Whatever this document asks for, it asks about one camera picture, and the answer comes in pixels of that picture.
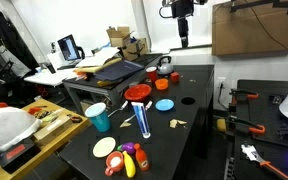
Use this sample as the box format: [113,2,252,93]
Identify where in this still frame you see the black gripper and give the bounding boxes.
[176,16,190,49]

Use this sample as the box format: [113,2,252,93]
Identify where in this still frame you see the red cube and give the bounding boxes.
[170,71,181,84]

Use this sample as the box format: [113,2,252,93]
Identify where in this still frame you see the red cup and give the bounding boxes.
[145,66,159,84]

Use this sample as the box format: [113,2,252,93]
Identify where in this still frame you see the small orange bowl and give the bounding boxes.
[154,78,170,92]

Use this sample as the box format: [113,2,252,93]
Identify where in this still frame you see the cardboard box with black print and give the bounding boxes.
[120,37,150,62]

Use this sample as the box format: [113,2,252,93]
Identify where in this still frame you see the open cardboard box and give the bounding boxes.
[105,26,132,48]

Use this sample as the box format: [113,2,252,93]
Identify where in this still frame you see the blue round plate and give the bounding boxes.
[154,98,175,113]

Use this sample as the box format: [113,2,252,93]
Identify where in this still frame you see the large cardboard panel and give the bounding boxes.
[211,0,288,57]

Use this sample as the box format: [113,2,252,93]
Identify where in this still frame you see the red plate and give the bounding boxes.
[123,83,153,102]

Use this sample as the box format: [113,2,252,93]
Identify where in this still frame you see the dark blue folder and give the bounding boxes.
[93,59,146,83]

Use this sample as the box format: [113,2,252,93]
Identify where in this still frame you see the torn tan tape patch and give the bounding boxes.
[168,118,188,130]

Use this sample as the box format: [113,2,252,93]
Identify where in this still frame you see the white paper stack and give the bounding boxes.
[75,46,121,69]

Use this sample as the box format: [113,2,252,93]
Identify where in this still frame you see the blue white toothpaste tube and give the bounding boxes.
[130,101,152,140]

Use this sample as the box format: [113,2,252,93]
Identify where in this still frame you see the yellow sponge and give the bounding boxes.
[216,118,228,134]

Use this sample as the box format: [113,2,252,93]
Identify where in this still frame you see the white plastic fork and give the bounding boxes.
[107,100,129,118]

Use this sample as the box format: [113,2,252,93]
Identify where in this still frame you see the grey metal table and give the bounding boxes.
[61,52,164,116]

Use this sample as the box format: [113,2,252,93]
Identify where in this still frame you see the triangular tan tape scrap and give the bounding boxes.
[119,120,133,129]

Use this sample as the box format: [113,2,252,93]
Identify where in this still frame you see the black headphones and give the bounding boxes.
[76,45,86,61]

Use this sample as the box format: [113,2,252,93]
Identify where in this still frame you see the teal plastic cup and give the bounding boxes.
[84,102,112,134]

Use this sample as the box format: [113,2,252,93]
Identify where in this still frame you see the open laptop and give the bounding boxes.
[56,33,82,70]

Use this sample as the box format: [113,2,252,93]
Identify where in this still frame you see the purple toy eggplant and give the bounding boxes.
[116,142,137,156]

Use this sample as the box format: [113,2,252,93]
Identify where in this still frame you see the black workbench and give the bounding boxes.
[229,79,288,180]

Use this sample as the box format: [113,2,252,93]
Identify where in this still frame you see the cream round plate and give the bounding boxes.
[92,136,117,159]

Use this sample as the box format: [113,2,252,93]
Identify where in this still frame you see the yellow toy banana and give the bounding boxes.
[122,150,137,179]

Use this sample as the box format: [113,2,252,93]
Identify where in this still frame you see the orange cup with white inside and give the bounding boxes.
[104,150,125,177]

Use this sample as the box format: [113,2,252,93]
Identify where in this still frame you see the white desk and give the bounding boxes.
[23,67,79,88]

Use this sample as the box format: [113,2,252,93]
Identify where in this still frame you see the flat cardboard box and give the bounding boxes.
[32,114,73,141]

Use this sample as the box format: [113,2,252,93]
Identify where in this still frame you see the wooden side table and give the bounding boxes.
[0,97,92,180]

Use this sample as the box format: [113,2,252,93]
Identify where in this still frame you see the black equipment rack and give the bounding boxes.
[0,0,40,101]

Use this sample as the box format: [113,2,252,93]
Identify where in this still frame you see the white fabric cap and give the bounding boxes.
[0,106,43,152]

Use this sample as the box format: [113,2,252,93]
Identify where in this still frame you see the black scale with red label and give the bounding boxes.
[0,137,42,175]

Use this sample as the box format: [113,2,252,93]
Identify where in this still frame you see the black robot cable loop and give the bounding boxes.
[158,3,174,20]

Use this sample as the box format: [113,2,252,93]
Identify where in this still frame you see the white wall outlet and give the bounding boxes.
[216,76,227,90]

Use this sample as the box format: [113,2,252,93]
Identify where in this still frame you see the straight orange handled clamp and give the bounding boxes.
[229,88,260,101]

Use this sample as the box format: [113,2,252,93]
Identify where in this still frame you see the black hanging cable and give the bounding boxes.
[243,0,288,57]

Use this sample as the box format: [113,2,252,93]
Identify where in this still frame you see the curved orange handled clamp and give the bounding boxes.
[228,115,267,136]

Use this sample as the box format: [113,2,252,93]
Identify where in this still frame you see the orange handled silver wrench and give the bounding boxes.
[240,143,288,180]

